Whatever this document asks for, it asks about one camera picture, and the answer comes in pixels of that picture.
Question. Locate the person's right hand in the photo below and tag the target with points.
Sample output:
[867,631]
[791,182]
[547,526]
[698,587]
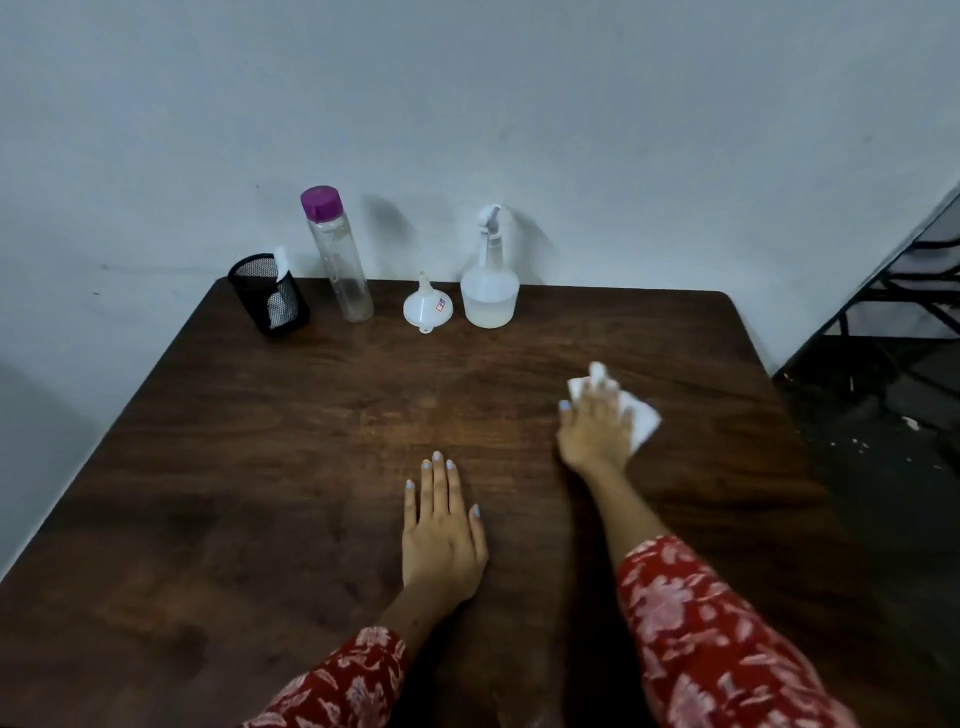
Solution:
[594,439]

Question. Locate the person's left hand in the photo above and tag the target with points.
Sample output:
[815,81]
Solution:
[442,547]

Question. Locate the person's left thumb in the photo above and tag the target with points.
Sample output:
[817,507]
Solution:
[478,536]

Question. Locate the person's right thumb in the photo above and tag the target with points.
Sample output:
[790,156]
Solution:
[565,421]

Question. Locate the person's left little finger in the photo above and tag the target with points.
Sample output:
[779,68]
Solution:
[410,504]

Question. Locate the person's left middle finger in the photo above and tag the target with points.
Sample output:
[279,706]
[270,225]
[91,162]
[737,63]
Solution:
[439,484]

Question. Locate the white tissue paper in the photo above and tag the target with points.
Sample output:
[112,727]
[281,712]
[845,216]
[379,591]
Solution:
[637,416]

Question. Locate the person's right forearm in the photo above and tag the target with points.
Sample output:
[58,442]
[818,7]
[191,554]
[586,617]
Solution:
[697,622]

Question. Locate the person's left forearm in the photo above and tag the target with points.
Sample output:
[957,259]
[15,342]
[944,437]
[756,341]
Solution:
[352,671]

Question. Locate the clear spray bottle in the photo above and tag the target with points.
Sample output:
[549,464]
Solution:
[490,285]

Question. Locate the white plastic funnel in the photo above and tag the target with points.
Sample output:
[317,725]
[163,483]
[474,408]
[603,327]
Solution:
[427,306]

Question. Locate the black mesh pen holder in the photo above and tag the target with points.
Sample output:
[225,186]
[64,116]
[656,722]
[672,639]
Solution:
[268,294]

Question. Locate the clear bottle with purple cap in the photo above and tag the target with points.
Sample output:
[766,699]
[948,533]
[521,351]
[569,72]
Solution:
[337,251]

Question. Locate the black metal rack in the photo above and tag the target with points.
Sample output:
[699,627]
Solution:
[911,281]

